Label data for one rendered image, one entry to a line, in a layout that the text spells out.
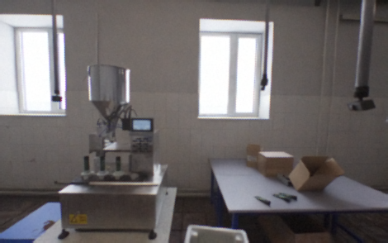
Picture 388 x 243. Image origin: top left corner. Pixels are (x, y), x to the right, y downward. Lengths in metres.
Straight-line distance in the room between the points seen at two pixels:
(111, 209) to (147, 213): 0.22
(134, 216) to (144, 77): 2.07
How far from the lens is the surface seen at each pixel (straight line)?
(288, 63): 3.13
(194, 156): 2.64
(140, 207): 1.09
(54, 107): 3.89
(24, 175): 3.95
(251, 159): 2.27
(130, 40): 2.92
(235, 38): 3.32
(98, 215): 1.21
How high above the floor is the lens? 1.53
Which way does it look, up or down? 4 degrees down
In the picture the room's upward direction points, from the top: 1 degrees clockwise
